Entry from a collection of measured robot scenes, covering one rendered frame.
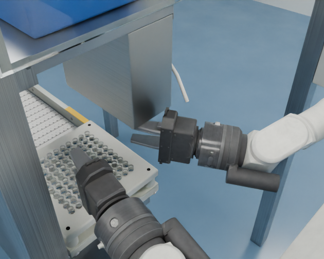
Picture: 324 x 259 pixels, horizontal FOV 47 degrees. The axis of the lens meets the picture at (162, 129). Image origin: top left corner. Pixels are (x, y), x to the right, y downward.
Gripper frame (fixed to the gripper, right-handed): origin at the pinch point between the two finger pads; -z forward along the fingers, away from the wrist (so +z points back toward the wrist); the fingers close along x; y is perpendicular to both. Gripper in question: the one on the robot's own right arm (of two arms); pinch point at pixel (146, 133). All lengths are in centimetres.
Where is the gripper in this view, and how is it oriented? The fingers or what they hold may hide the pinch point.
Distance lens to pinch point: 74.8
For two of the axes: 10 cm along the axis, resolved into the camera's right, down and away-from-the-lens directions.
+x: -0.7, 7.5, 6.6
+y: 1.9, -6.4, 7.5
